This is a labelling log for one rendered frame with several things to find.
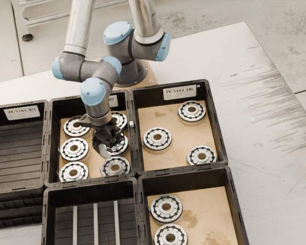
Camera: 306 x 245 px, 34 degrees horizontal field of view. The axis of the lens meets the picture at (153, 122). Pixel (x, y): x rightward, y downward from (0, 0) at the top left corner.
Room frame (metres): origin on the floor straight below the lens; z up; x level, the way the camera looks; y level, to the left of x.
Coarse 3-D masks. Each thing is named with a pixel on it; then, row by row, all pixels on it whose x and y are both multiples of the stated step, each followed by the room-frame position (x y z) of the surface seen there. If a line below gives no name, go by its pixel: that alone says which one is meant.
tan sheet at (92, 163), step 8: (64, 120) 1.29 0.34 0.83; (64, 136) 1.21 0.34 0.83; (128, 136) 1.17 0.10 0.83; (88, 144) 1.16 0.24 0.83; (96, 152) 1.12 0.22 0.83; (128, 152) 1.10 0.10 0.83; (88, 160) 1.08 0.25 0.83; (96, 160) 1.08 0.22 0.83; (104, 160) 1.07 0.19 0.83; (128, 160) 1.06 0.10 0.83; (88, 168) 1.05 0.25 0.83; (96, 168) 1.05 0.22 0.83; (96, 176) 1.01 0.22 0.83
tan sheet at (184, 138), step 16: (144, 112) 1.28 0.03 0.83; (160, 112) 1.27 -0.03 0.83; (176, 112) 1.26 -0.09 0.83; (144, 128) 1.20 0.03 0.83; (176, 128) 1.18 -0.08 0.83; (192, 128) 1.17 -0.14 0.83; (208, 128) 1.16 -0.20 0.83; (176, 144) 1.11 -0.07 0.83; (192, 144) 1.10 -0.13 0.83; (208, 144) 1.09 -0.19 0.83; (144, 160) 1.05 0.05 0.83; (160, 160) 1.04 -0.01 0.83; (176, 160) 1.04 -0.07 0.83
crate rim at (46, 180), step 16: (80, 96) 1.31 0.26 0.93; (128, 96) 1.28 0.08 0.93; (48, 112) 1.25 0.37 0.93; (128, 112) 1.20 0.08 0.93; (48, 128) 1.17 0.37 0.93; (128, 128) 1.12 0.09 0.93; (48, 144) 1.10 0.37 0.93; (48, 160) 1.03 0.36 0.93; (48, 176) 0.96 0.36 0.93; (112, 176) 0.93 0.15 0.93; (128, 176) 0.92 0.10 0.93
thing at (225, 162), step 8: (192, 80) 1.32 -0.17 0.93; (200, 80) 1.32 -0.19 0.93; (136, 88) 1.31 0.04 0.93; (144, 88) 1.31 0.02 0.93; (152, 88) 1.31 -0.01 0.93; (208, 88) 1.27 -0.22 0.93; (208, 96) 1.23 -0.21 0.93; (216, 112) 1.15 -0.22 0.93; (216, 120) 1.11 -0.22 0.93; (216, 128) 1.07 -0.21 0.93; (136, 136) 1.08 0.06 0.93; (136, 144) 1.05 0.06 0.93; (136, 152) 1.02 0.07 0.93; (224, 152) 0.97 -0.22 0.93; (136, 160) 0.98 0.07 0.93; (224, 160) 0.94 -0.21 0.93; (136, 168) 0.95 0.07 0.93; (168, 168) 0.93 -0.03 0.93; (176, 168) 0.93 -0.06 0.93; (184, 168) 0.93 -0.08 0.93; (192, 168) 0.92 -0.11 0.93
